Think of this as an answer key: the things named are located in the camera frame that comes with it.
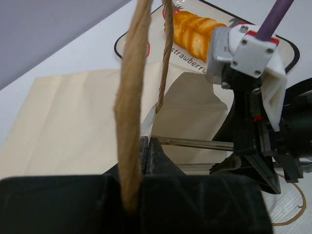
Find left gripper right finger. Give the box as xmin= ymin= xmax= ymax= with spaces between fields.
xmin=140 ymin=137 xmax=273 ymax=234

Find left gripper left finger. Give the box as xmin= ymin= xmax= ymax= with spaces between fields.
xmin=0 ymin=135 xmax=149 ymax=234

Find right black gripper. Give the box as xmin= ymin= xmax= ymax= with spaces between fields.
xmin=209 ymin=78 xmax=312 ymax=194

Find brown paper bag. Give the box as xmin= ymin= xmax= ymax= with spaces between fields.
xmin=0 ymin=0 xmax=307 ymax=227

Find orange braided fake bread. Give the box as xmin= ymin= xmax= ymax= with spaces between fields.
xmin=173 ymin=11 xmax=227 ymax=62

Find metal tongs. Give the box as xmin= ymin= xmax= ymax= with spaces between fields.
xmin=154 ymin=136 xmax=234 ymax=175

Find strawberry pattern tray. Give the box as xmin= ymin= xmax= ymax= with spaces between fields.
xmin=114 ymin=0 xmax=301 ymax=76

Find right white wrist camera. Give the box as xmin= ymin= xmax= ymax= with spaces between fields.
xmin=205 ymin=24 xmax=287 ymax=132

